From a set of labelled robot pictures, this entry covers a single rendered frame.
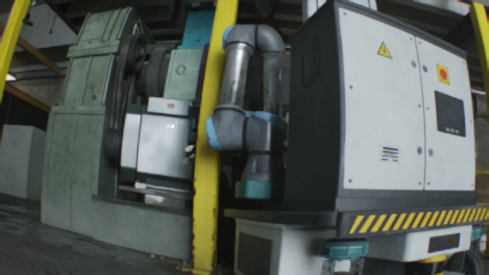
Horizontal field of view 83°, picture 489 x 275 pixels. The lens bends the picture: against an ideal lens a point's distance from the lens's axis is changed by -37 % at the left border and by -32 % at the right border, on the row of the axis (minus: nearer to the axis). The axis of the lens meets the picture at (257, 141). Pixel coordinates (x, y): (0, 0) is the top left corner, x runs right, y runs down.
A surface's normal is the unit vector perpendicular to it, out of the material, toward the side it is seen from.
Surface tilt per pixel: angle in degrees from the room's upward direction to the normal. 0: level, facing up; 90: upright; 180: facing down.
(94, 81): 90
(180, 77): 90
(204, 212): 90
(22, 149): 90
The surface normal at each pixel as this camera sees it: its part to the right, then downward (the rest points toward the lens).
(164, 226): -0.02, -0.18
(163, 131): 0.32, -0.15
